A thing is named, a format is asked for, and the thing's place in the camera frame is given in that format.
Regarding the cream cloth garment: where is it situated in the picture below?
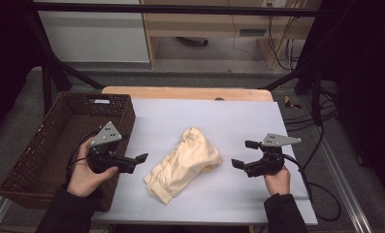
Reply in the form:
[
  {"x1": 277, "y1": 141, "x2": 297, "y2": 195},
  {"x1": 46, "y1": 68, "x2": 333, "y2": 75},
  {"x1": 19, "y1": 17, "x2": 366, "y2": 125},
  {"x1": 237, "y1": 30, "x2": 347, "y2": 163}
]
[{"x1": 143, "y1": 126, "x2": 224, "y2": 206}]

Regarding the black metal stand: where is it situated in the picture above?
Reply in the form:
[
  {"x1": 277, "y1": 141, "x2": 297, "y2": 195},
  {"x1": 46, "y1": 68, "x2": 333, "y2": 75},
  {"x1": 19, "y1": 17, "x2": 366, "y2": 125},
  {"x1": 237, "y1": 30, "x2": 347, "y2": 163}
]
[
  {"x1": 24, "y1": 13, "x2": 106, "y2": 115},
  {"x1": 260, "y1": 62, "x2": 339, "y2": 128}
]

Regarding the black horizontal frame bar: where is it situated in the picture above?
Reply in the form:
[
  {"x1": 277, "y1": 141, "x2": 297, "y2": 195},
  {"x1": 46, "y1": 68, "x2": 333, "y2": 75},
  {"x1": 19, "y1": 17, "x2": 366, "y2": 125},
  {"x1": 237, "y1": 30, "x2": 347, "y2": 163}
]
[{"x1": 33, "y1": 1, "x2": 325, "y2": 18}]

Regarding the brown wicker basket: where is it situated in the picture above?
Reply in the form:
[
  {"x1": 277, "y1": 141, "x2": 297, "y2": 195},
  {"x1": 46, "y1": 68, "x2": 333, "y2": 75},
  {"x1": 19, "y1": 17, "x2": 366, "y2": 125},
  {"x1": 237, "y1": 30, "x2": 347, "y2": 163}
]
[{"x1": 0, "y1": 91, "x2": 137, "y2": 213}]

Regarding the person's right hand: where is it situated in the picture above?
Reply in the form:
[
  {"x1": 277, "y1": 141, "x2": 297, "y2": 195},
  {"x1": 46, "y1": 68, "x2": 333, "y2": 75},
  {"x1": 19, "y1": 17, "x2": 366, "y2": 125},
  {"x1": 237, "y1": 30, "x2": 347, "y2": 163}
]
[{"x1": 264, "y1": 165, "x2": 292, "y2": 196}]

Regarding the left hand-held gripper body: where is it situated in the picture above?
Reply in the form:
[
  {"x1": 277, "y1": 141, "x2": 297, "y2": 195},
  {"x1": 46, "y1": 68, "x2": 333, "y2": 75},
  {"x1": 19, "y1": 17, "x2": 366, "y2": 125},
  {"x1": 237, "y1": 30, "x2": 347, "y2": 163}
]
[{"x1": 85, "y1": 120, "x2": 138, "y2": 175}]

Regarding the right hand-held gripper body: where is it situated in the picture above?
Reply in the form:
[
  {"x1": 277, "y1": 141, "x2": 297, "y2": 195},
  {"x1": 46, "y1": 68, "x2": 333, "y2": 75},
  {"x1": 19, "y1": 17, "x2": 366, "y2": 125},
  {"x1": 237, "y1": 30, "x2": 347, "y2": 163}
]
[{"x1": 243, "y1": 132, "x2": 303, "y2": 179}]

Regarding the thin black hanging cable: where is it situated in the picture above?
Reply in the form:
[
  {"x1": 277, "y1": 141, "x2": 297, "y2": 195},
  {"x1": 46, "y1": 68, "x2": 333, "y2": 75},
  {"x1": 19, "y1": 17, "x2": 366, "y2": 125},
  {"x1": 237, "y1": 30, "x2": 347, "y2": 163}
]
[{"x1": 227, "y1": 0, "x2": 267, "y2": 65}]

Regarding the hanging cables bundle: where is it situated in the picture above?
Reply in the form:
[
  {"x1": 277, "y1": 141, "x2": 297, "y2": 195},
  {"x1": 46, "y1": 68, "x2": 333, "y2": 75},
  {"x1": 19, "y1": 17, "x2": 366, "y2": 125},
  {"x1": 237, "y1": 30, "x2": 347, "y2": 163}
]
[{"x1": 267, "y1": 0, "x2": 303, "y2": 72}]

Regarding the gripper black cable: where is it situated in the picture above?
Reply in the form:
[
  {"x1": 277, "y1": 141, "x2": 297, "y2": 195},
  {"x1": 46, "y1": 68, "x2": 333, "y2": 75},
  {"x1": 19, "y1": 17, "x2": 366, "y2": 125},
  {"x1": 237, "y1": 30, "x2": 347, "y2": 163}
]
[
  {"x1": 65, "y1": 129, "x2": 101, "y2": 174},
  {"x1": 282, "y1": 152, "x2": 342, "y2": 223}
]

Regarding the yellow and black floor object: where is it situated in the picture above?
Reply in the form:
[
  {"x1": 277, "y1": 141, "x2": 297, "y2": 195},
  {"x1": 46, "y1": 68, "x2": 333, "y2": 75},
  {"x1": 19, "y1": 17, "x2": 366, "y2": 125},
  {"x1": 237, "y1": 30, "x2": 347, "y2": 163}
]
[{"x1": 283, "y1": 94, "x2": 303, "y2": 111}]

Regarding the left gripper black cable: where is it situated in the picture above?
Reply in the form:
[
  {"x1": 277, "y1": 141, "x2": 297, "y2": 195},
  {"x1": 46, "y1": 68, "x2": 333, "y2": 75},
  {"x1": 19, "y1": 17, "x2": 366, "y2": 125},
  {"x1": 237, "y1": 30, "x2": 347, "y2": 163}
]
[{"x1": 65, "y1": 129, "x2": 101, "y2": 174}]

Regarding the dark object under desk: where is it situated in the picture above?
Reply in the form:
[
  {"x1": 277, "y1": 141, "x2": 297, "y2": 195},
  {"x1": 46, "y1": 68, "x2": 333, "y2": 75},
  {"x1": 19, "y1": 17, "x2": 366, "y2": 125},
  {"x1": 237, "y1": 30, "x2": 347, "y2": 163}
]
[{"x1": 176, "y1": 36, "x2": 209, "y2": 48}]

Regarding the white table board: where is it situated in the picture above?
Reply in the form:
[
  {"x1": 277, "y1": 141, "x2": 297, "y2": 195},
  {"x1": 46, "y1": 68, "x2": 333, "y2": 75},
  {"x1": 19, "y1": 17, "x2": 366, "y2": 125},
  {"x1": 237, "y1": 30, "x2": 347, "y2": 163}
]
[{"x1": 91, "y1": 98, "x2": 319, "y2": 226}]

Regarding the person's left hand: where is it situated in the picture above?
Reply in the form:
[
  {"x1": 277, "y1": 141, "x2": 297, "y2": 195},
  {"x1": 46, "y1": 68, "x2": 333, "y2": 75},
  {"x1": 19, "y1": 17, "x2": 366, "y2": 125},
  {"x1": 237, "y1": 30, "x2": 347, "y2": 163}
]
[{"x1": 66, "y1": 137, "x2": 119, "y2": 199}]

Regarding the dark curtain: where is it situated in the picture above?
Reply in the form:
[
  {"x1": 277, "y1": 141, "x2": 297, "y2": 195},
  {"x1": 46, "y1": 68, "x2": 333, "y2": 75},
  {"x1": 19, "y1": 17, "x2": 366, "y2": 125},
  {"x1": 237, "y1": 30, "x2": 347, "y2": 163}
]
[
  {"x1": 301, "y1": 0, "x2": 385, "y2": 198},
  {"x1": 0, "y1": 0, "x2": 41, "y2": 144}
]

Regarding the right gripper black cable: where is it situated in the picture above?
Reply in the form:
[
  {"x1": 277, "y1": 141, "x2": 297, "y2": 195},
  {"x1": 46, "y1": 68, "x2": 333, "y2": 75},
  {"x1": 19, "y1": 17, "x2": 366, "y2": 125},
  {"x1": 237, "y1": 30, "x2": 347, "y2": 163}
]
[{"x1": 282, "y1": 152, "x2": 342, "y2": 223}]

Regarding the white cabinet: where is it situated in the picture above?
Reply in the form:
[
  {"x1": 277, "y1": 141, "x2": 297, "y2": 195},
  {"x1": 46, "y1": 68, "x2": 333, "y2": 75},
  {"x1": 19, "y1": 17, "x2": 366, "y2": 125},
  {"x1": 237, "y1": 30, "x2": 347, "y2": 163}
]
[{"x1": 38, "y1": 0, "x2": 151, "y2": 64}]

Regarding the light wooden desk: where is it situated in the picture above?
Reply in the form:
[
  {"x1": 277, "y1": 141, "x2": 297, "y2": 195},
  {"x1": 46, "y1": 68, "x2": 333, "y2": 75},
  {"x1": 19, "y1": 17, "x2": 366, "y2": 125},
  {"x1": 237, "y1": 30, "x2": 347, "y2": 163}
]
[{"x1": 140, "y1": 0, "x2": 323, "y2": 71}]

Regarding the bundle of black floor cables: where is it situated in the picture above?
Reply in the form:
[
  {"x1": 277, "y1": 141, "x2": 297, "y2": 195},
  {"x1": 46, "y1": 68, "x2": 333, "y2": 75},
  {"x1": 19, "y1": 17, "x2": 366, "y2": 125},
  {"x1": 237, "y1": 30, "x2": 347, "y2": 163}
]
[{"x1": 282, "y1": 96, "x2": 339, "y2": 132}]

